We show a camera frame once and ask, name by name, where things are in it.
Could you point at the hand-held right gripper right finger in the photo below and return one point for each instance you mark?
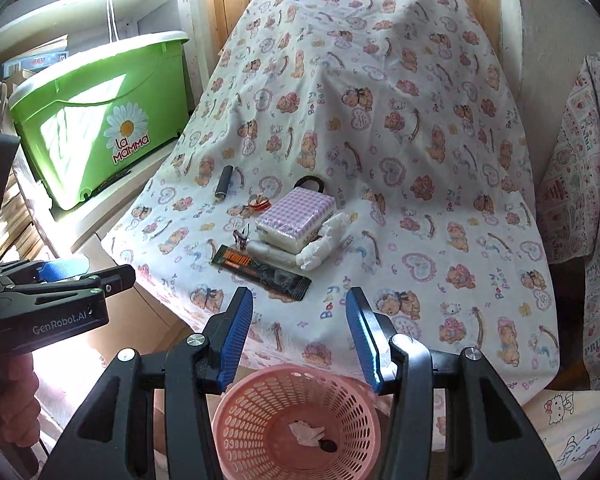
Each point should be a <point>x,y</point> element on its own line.
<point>365,340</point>

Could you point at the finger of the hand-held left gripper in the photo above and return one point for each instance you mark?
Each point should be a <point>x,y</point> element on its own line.
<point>60,267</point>
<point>105,282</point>

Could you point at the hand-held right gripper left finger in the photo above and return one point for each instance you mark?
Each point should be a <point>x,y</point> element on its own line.
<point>237,332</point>

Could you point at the black coffee sachet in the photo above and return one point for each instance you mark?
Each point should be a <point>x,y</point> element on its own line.
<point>265,272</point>

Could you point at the pink plastic basket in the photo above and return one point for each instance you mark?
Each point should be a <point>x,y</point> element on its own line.
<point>260,410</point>

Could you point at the orange and white wrapper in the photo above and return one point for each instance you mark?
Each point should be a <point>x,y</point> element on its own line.
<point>260,204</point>

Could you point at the purple checkered tissue pack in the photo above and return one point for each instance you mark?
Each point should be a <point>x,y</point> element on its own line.
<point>295,215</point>

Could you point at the person's left hand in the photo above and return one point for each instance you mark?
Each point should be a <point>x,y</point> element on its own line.
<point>10,390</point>

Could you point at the clear plastic wrapper roll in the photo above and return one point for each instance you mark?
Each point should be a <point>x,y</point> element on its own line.
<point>270,254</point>

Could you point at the small black clip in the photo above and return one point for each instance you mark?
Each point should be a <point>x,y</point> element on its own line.
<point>242,234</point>

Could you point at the large crumpled white tissue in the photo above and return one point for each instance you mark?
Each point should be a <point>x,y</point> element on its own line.
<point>320,250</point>

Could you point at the small crumpled white tissue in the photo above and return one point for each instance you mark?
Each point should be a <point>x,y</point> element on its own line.
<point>305,432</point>

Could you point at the small dark wrapper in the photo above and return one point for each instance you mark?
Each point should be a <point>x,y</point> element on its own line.
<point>328,445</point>

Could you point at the green plastic bin with daisy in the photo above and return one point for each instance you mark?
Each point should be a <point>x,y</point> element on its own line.
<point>80,125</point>

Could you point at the black cylinder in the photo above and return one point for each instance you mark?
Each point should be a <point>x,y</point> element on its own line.
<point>223,182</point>

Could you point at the blue flat box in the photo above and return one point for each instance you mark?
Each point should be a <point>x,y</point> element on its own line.
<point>35,62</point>

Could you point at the person's cat printed pajamas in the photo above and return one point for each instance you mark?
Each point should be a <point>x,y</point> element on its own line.
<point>575,430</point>

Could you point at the bear printed white cloth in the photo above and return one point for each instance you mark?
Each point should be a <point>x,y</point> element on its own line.
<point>380,110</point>

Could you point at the pink patchwork printed cloth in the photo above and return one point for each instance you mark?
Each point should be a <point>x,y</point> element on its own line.
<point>590,185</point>

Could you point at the white shelf unit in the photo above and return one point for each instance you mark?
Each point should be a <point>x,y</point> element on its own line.
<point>155,10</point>

